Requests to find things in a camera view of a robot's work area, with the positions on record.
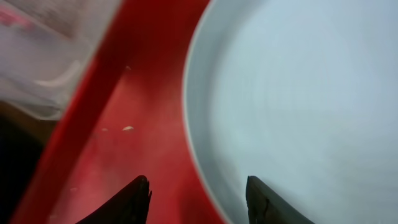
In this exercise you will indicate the red plastic tray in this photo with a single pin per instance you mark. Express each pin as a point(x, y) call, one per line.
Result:
point(125, 120)

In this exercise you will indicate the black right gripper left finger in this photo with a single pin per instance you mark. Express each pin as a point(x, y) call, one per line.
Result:
point(129, 206)

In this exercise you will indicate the clear plastic bin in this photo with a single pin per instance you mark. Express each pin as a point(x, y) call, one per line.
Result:
point(46, 45)

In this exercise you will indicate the black waste tray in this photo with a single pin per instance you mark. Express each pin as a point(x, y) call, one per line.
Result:
point(19, 155)

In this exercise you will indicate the light blue plate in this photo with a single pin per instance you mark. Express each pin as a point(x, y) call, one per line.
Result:
point(301, 94)

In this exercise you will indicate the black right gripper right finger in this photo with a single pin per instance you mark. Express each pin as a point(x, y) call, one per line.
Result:
point(265, 206)

